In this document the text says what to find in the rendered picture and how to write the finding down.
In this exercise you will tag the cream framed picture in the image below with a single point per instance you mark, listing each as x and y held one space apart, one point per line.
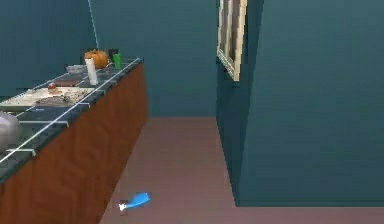
231 35

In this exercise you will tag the green cup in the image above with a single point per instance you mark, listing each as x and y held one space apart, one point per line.
117 61

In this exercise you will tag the brown counter with tiled top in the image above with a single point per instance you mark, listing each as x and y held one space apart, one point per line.
93 140

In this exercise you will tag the blue spray bottle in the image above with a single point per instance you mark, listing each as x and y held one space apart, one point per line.
138 200

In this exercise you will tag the orange pumpkin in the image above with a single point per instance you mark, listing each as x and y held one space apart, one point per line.
98 58

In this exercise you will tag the white bottle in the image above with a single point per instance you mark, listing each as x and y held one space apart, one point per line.
91 71

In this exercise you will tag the grey bowl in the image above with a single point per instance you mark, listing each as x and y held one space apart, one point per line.
76 69

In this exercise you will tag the dark red book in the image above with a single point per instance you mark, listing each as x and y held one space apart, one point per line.
67 82

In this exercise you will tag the small red apple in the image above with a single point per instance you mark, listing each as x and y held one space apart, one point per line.
52 86

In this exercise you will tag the white tray with food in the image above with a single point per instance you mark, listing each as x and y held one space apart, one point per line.
40 98

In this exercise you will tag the grey round kettle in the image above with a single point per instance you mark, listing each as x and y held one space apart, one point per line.
8 130

